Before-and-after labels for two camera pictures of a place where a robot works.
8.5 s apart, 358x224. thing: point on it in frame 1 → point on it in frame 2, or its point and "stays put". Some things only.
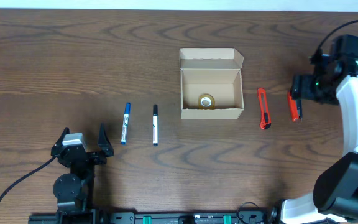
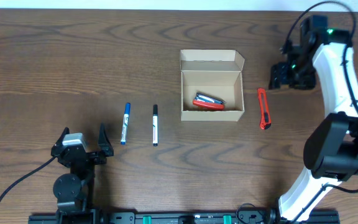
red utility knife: [265, 122] stays put
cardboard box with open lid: [217, 71] stays put
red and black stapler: [293, 107] → [206, 101]
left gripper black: [89, 156] stays put
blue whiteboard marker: [125, 124] stays put
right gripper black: [299, 90] → [279, 76]
